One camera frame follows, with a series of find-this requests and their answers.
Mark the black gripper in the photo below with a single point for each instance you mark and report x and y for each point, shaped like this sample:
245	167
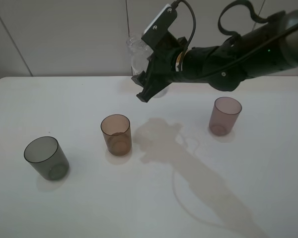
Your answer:
165	56

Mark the clear plastic water bottle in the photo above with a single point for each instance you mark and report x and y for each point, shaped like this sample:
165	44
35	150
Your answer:
140	54

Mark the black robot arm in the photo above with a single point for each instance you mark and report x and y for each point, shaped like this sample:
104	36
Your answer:
269	49

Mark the brown translucent cup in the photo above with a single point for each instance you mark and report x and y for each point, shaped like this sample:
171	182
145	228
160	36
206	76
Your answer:
116	130

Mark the pink translucent cup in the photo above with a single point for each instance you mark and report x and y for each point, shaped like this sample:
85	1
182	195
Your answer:
224	115

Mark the grey translucent cup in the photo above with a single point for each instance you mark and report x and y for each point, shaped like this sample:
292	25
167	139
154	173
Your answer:
45	155

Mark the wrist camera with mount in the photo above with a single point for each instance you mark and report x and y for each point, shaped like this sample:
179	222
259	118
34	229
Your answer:
159	26

